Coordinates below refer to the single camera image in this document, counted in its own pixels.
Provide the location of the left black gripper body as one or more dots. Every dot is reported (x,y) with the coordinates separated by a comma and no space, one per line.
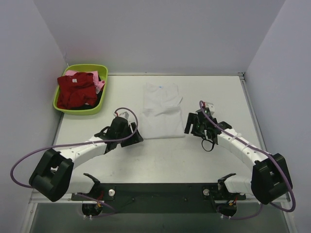
(132,137)

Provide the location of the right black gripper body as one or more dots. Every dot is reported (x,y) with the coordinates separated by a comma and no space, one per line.
(192,124)

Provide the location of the white t shirt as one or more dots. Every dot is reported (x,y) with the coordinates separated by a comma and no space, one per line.
(161,116)

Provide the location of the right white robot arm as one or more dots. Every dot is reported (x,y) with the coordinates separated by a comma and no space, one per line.
(270,177)

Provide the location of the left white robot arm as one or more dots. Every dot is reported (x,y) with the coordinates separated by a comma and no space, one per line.
(52,176)

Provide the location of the black t shirt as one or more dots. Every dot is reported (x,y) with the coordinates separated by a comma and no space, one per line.
(87,106)

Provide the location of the pink t shirt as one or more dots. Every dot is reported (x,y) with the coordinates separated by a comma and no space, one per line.
(98,83)

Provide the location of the red t shirt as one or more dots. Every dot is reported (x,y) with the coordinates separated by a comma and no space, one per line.
(76,90)

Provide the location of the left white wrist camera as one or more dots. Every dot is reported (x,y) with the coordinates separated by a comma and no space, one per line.
(124,115)

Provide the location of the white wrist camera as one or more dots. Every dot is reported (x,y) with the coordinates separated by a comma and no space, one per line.
(124,115)
(209,106)

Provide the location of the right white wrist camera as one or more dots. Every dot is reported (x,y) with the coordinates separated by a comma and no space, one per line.
(209,106)

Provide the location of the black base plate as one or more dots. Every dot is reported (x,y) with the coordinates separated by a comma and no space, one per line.
(160,198)

